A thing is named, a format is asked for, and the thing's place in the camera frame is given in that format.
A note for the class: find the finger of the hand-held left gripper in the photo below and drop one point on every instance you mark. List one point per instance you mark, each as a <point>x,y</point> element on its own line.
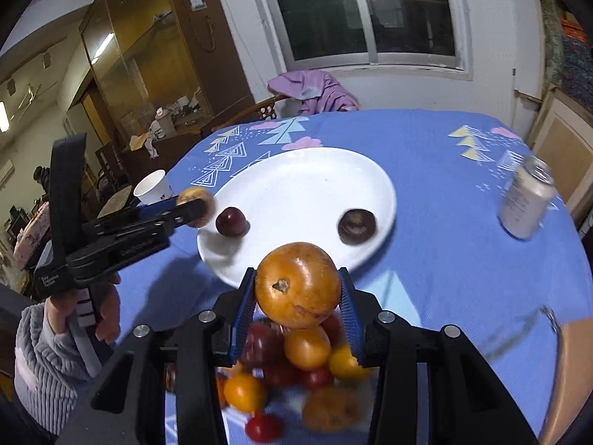
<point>160,206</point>
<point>185,213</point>

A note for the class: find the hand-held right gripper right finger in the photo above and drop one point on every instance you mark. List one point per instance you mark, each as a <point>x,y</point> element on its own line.
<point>351,324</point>

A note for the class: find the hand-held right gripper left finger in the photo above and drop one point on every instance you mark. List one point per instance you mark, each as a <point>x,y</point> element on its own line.
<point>245,315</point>

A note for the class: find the tan round pear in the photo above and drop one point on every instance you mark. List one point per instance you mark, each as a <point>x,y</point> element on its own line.
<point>192,193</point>

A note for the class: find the large speckled persimmon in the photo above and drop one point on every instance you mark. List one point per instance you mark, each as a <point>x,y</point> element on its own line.
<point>301,282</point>

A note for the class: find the red-yellow apple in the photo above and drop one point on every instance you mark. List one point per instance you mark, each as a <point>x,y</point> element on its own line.
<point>331,409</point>

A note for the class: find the dark brown passion fruit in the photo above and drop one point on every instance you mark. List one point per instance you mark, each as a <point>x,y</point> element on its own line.
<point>171,376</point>
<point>356,227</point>

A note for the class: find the white plate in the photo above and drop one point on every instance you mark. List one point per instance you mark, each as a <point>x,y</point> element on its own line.
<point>301,185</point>

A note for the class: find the person's left forearm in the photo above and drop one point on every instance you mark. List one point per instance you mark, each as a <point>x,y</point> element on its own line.
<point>41,371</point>

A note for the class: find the person's left hand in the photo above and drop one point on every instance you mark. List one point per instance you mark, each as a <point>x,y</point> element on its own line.
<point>111,310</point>

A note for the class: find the white paper cup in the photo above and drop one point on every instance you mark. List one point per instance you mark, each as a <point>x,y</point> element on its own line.
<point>150,187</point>

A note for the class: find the chair with beige seat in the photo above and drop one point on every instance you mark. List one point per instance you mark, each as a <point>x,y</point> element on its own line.
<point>116,200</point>

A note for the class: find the dark wooden chair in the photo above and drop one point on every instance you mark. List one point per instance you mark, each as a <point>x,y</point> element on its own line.
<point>107,162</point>

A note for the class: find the large purple plum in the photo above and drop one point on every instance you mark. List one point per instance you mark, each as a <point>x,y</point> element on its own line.
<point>230,222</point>

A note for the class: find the crumpled white cloth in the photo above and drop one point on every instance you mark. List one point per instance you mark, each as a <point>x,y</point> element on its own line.
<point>149,141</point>

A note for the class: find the wooden chair with lattice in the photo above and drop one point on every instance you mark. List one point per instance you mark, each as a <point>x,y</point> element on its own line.
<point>266,111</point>

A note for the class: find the wooden glass cabinet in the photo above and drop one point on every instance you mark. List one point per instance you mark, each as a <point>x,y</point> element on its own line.
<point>139,69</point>

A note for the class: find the blue printed tablecloth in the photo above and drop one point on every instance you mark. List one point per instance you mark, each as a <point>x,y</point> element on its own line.
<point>440,194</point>

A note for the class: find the purple garment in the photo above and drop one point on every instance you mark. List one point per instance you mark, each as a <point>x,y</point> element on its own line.
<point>315,88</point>

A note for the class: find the white label sticker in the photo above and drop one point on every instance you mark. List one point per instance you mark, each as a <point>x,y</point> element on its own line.
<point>198,2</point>

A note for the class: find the silver drink can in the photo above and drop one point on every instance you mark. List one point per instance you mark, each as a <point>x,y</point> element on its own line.
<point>523,204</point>

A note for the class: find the tan leather pouch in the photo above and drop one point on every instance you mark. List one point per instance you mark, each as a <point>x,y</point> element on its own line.
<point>572,371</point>

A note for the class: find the sliding glass window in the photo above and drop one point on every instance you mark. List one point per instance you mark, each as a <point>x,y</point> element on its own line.
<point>324,9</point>

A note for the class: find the white board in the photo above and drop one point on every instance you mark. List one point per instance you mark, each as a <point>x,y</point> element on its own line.
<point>526,46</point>

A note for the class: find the green marbled panel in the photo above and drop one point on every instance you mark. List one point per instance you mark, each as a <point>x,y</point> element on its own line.
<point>549,32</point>

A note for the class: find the wooden picture frame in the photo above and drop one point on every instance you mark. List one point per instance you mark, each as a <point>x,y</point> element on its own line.
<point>563,148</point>

